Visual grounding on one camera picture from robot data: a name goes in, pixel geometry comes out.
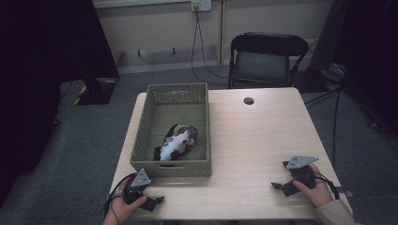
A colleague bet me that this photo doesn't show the black folding chair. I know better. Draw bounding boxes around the black folding chair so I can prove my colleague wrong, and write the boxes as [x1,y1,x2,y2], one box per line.
[227,31,310,90]

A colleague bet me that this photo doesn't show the black floor cables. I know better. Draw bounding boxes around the black floor cables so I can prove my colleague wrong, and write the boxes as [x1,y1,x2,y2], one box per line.
[302,64,381,167]

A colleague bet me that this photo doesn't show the dark curtain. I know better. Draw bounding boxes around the dark curtain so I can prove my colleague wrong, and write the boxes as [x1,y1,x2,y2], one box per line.
[331,0,398,134]

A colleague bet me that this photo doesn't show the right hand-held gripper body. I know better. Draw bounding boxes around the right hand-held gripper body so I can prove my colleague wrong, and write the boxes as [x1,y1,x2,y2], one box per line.
[282,155,320,188]

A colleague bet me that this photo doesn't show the left hand-held gripper cable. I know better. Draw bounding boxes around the left hand-held gripper cable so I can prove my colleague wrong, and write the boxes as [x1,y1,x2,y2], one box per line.
[102,173,136,224]

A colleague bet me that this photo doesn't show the white wall outlet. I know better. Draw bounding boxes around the white wall outlet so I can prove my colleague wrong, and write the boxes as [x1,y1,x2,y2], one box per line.
[191,0,213,13]

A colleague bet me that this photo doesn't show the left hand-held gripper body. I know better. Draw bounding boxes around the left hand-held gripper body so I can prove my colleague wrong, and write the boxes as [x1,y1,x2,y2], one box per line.
[123,168,152,204]

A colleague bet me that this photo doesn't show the pink sock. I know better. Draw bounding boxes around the pink sock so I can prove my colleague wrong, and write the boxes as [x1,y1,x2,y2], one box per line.
[173,130,192,149]

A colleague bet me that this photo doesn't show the black stand base yellow stripes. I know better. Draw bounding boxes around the black stand base yellow stripes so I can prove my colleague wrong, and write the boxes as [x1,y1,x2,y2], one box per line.
[72,77,119,106]

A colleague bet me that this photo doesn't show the light blue sock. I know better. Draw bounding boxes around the light blue sock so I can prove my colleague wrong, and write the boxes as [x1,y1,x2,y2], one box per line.
[160,142,176,162]

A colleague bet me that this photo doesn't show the hand-held gripper cable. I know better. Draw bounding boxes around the hand-held gripper cable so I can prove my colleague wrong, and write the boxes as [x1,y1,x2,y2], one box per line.
[102,173,136,224]
[314,171,355,201]

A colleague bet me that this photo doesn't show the black wall outlet cable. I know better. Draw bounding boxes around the black wall outlet cable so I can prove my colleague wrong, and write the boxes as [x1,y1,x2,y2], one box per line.
[190,7,230,89]

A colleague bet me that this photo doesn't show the right hand-held gripper cable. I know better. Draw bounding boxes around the right hand-held gripper cable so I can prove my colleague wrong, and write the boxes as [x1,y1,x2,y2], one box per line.
[314,171,355,201]

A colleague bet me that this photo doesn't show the green woven basket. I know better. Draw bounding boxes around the green woven basket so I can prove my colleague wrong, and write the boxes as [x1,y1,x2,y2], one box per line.
[130,82,213,178]

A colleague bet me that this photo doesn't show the black sock with green print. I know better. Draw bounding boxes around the black sock with green print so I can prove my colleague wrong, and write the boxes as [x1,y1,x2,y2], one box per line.
[165,123,199,158]

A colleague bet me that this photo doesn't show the person's left hand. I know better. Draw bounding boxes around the person's left hand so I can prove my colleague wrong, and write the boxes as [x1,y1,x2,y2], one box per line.
[101,187,148,225]

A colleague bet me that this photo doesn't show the person's right hand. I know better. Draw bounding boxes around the person's right hand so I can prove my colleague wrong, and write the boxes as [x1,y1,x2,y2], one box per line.
[292,164,334,209]

